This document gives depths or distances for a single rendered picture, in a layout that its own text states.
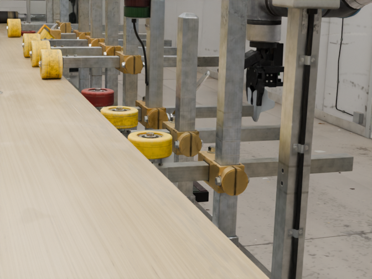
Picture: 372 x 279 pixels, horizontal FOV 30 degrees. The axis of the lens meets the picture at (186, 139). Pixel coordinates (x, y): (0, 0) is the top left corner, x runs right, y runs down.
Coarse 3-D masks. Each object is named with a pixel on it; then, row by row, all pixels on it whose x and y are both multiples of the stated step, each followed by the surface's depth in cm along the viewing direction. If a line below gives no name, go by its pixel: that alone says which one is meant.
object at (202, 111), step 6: (138, 108) 174; (168, 108) 176; (174, 108) 177; (198, 108) 179; (204, 108) 179; (210, 108) 180; (216, 108) 180; (246, 108) 183; (252, 108) 184; (138, 114) 174; (198, 114) 179; (204, 114) 180; (210, 114) 180; (246, 114) 183; (252, 114) 184; (138, 120) 175
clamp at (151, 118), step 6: (138, 102) 177; (144, 102) 177; (144, 108) 171; (150, 108) 170; (156, 108) 169; (162, 108) 170; (144, 114) 171; (150, 114) 168; (156, 114) 168; (162, 114) 169; (144, 120) 169; (150, 120) 168; (156, 120) 169; (162, 120) 169; (144, 126) 172; (150, 126) 170; (156, 126) 169
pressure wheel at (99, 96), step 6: (84, 90) 170; (90, 90) 172; (96, 90) 170; (102, 90) 172; (108, 90) 171; (84, 96) 169; (90, 96) 168; (96, 96) 167; (102, 96) 168; (108, 96) 169; (90, 102) 168; (96, 102) 168; (102, 102) 168; (108, 102) 169; (96, 108) 171
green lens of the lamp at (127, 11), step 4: (124, 8) 165; (128, 8) 163; (132, 8) 162; (136, 8) 162; (140, 8) 163; (144, 8) 163; (148, 8) 165; (124, 12) 165; (128, 12) 163; (132, 12) 163; (136, 12) 163; (140, 12) 163; (144, 12) 163; (148, 12) 165; (128, 16) 163; (132, 16) 163; (136, 16) 163; (140, 16) 163; (144, 16) 164; (148, 16) 165
